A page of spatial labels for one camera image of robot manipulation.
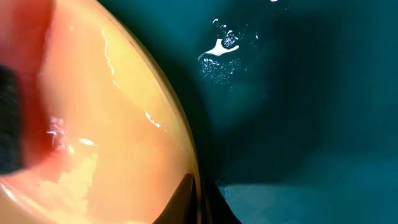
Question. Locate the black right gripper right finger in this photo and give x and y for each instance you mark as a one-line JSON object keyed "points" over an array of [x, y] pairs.
{"points": [[214, 207]]}

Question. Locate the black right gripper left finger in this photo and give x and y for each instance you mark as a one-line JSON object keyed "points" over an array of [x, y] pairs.
{"points": [[182, 207]]}

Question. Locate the yellow plate with red stain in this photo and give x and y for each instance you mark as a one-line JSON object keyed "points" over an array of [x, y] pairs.
{"points": [[120, 146]]}

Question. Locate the orange and green sponge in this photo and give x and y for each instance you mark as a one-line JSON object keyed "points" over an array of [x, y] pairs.
{"points": [[24, 118]]}

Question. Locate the blue plastic tray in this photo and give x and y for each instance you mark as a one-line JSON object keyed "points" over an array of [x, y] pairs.
{"points": [[292, 104]]}

